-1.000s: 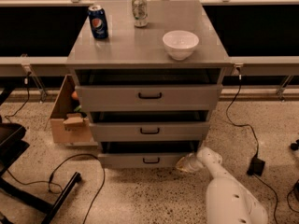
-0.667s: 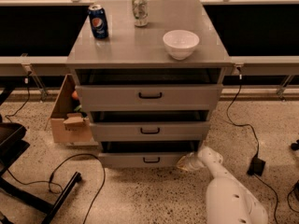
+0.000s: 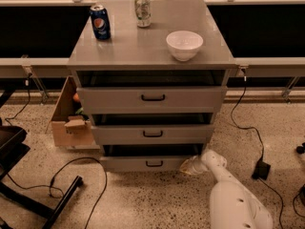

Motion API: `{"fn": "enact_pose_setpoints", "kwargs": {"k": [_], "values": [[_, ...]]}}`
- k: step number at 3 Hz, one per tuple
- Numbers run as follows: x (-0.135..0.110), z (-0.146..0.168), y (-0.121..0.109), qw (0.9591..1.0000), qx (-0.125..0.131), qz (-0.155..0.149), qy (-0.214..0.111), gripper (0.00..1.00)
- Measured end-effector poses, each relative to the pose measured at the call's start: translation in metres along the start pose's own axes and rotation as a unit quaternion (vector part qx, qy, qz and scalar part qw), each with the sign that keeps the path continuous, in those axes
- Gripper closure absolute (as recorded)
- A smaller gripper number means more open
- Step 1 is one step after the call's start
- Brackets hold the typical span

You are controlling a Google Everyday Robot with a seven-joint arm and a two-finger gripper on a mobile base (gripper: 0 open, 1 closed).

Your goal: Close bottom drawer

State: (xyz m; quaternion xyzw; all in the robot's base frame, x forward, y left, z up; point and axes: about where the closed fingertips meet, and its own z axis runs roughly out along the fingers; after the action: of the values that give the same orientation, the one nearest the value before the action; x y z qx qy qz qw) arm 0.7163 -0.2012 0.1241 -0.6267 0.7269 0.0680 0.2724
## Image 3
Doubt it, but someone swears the black chair base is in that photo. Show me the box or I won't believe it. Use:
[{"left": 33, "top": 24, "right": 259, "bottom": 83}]
[{"left": 0, "top": 92, "right": 88, "bottom": 229}]

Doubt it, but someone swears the black cable left wall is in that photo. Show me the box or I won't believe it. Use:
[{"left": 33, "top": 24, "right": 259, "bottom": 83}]
[{"left": 4, "top": 72, "right": 34, "bottom": 126}]

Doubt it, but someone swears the cardboard box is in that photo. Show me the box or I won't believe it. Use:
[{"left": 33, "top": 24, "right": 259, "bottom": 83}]
[{"left": 51, "top": 76, "right": 94, "bottom": 148}]

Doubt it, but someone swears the blue pepsi can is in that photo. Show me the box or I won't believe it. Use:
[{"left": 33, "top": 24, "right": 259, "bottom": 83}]
[{"left": 90, "top": 5, "right": 111, "bottom": 40}]

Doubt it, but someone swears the white ceramic bowl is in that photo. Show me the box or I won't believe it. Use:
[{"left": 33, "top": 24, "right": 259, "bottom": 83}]
[{"left": 166, "top": 31, "right": 203, "bottom": 62}]

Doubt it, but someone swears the white green soda can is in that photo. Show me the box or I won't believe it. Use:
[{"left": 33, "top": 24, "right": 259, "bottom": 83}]
[{"left": 134, "top": 0, "right": 151, "bottom": 28}]

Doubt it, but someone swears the black cable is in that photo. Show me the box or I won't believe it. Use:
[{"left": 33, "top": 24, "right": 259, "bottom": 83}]
[
  {"left": 230, "top": 74, "right": 285, "bottom": 229},
  {"left": 293, "top": 184, "right": 305, "bottom": 219}
]

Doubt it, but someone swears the grey middle drawer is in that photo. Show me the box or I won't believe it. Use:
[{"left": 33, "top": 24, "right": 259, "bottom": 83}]
[{"left": 91, "top": 113, "right": 214, "bottom": 145}]

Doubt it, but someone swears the black power adapter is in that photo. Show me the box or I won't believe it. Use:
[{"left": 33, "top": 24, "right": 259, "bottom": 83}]
[{"left": 252, "top": 159, "right": 271, "bottom": 180}]

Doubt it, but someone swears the grey railing right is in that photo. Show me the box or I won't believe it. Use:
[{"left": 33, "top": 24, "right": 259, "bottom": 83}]
[{"left": 235, "top": 57, "right": 305, "bottom": 77}]

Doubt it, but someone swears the grey drawer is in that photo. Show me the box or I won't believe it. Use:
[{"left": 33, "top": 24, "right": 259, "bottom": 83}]
[
  {"left": 100, "top": 144, "right": 205, "bottom": 173},
  {"left": 76, "top": 70, "right": 229, "bottom": 115},
  {"left": 91, "top": 113, "right": 214, "bottom": 145}
]

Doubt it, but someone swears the black cable left floor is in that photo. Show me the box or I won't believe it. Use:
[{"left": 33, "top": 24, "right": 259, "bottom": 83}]
[{"left": 6, "top": 156, "right": 109, "bottom": 229}]

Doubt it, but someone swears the grey top drawer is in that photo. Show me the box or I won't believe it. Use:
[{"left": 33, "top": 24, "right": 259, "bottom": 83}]
[{"left": 76, "top": 70, "right": 229, "bottom": 115}]

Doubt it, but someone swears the grey railing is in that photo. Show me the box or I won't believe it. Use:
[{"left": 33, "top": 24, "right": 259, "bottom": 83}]
[
  {"left": 235, "top": 57, "right": 305, "bottom": 77},
  {"left": 0, "top": 58, "right": 71, "bottom": 78}
]

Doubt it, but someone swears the grey railing left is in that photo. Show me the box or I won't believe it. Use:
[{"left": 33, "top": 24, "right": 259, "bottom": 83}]
[{"left": 0, "top": 58, "right": 71, "bottom": 78}]

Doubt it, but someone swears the grey drawer cabinet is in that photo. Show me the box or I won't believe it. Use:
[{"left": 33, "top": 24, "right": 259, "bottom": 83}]
[{"left": 67, "top": 0, "right": 238, "bottom": 160}]

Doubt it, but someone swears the black cable far right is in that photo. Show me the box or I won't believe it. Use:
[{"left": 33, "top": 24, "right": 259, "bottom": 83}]
[{"left": 293, "top": 184, "right": 305, "bottom": 219}]

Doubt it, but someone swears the grey bottom drawer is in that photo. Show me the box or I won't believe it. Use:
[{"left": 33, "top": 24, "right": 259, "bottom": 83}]
[{"left": 100, "top": 144, "right": 205, "bottom": 173}]

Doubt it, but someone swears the orange ball in box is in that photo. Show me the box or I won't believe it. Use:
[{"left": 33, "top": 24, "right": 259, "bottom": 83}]
[{"left": 72, "top": 93, "right": 80, "bottom": 103}]

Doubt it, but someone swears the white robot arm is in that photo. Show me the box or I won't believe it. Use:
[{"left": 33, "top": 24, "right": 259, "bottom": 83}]
[{"left": 180, "top": 149, "right": 274, "bottom": 229}]

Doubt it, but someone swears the black caster wheel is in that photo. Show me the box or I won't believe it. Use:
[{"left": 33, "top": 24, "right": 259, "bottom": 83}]
[{"left": 295, "top": 142, "right": 305, "bottom": 155}]

